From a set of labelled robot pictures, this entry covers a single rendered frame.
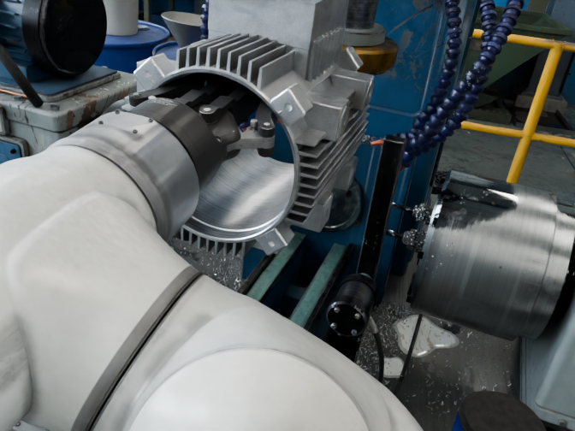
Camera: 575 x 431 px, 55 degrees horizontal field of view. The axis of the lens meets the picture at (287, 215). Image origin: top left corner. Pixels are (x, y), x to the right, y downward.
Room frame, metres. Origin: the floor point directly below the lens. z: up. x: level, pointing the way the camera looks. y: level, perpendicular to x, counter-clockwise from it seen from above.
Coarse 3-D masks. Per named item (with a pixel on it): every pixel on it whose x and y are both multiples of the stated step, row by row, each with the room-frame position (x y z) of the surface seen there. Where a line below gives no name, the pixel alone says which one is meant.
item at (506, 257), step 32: (448, 192) 0.76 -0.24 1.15; (480, 192) 0.77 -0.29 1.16; (512, 192) 0.77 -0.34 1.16; (544, 192) 0.79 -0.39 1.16; (448, 224) 0.72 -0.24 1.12; (480, 224) 0.72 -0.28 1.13; (512, 224) 0.71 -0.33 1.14; (544, 224) 0.71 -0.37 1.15; (448, 256) 0.69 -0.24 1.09; (480, 256) 0.69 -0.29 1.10; (512, 256) 0.68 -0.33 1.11; (544, 256) 0.67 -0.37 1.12; (416, 288) 0.70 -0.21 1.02; (448, 288) 0.68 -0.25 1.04; (480, 288) 0.67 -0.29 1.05; (512, 288) 0.66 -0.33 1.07; (544, 288) 0.66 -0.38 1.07; (448, 320) 0.71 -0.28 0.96; (480, 320) 0.67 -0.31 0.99; (512, 320) 0.65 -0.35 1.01; (544, 320) 0.65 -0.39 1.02
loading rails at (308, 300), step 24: (264, 264) 0.85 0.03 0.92; (288, 264) 0.89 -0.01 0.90; (336, 264) 0.89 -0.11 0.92; (240, 288) 0.76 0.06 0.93; (264, 288) 0.78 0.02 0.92; (288, 288) 0.89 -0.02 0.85; (312, 288) 0.80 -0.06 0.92; (336, 288) 0.85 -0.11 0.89; (288, 312) 0.86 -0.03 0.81; (312, 312) 0.72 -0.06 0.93
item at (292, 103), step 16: (352, 48) 0.60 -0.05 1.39; (144, 64) 0.45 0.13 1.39; (160, 64) 0.45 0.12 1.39; (352, 64) 0.58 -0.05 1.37; (144, 80) 0.45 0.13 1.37; (288, 96) 0.41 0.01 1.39; (304, 96) 0.43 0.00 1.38; (288, 112) 0.41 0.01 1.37; (304, 112) 0.41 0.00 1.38; (272, 240) 0.42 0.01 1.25; (288, 240) 0.41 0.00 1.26
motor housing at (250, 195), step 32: (192, 64) 0.45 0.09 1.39; (224, 64) 0.44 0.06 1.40; (256, 64) 0.44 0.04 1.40; (288, 64) 0.48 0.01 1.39; (352, 96) 0.52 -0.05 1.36; (288, 128) 0.41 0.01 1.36; (352, 128) 0.53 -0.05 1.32; (256, 160) 0.60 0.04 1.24; (320, 160) 0.42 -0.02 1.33; (224, 192) 0.51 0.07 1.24; (256, 192) 0.53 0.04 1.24; (288, 192) 0.51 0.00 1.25; (320, 192) 0.43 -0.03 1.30; (192, 224) 0.44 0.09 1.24; (224, 224) 0.45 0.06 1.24; (256, 224) 0.44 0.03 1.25
